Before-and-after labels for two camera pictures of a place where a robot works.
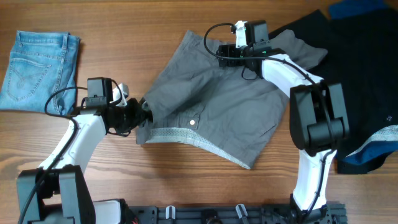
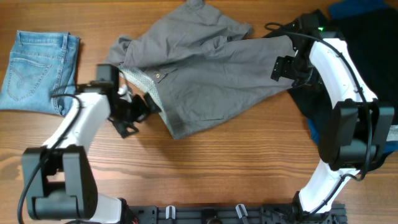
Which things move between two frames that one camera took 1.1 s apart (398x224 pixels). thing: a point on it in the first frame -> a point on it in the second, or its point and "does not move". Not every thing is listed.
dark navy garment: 362,55 does not move
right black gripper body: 222,55 -> 283,66
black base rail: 333,214 does not move
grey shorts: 228,108 -> 194,63
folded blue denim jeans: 41,62 does not move
